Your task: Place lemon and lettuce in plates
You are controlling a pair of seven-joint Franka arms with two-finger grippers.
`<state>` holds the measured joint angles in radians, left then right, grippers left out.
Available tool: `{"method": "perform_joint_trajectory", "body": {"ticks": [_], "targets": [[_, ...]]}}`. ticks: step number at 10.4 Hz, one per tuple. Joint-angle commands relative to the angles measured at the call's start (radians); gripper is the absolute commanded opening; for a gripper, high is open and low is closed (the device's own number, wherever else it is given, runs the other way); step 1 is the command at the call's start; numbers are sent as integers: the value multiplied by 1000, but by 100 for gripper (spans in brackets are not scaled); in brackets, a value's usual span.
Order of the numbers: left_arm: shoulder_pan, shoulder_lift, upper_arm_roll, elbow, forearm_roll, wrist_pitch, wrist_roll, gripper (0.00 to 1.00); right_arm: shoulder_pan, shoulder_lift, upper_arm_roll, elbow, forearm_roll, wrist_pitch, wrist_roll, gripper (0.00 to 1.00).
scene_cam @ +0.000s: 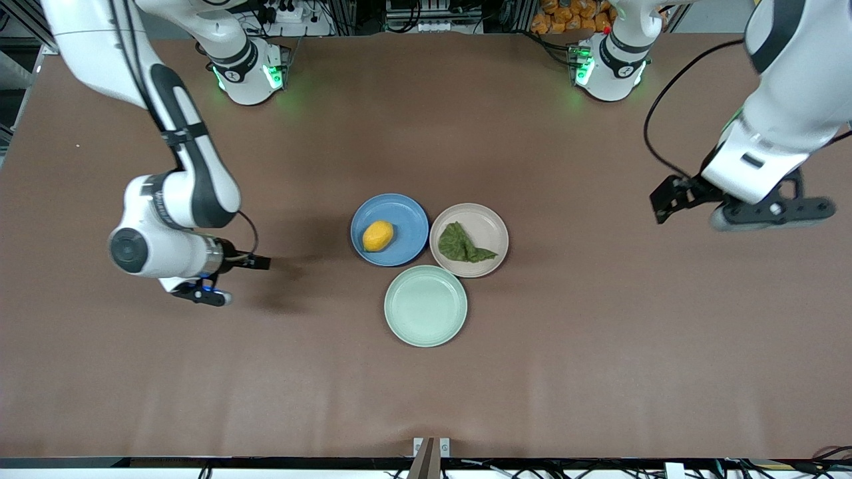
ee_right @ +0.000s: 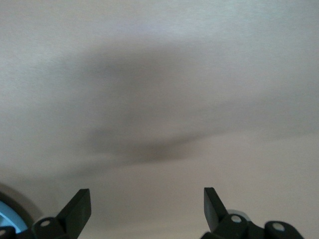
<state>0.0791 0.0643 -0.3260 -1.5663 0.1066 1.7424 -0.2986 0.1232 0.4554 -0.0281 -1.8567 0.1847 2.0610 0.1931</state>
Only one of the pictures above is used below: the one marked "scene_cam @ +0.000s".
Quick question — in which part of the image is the yellow lemon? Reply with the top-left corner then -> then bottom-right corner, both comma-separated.
362,220 -> 395,253

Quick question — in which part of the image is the green lettuce leaf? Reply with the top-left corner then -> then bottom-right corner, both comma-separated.
438,222 -> 499,263

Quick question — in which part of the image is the blue plate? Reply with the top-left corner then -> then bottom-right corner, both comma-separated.
350,193 -> 430,267

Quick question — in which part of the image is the mint green plate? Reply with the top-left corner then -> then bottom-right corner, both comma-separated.
383,265 -> 469,348

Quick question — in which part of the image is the beige plate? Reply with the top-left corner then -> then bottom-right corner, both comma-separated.
429,203 -> 510,279

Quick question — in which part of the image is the bag of orange items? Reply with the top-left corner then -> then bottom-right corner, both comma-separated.
531,0 -> 616,35

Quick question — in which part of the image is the white power strip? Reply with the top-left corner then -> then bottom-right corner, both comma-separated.
256,0 -> 333,37

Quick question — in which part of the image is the black electronics rack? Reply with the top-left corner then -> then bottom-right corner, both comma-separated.
385,0 -> 484,35

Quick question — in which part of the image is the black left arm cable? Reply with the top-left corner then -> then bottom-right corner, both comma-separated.
643,39 -> 745,180

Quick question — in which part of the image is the black base cable bundle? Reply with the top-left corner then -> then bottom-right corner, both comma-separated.
526,30 -> 581,67

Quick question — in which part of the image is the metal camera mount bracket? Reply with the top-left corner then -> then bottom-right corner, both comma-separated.
413,437 -> 451,479

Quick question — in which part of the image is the aluminium frame post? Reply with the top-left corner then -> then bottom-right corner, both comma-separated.
0,0 -> 64,55

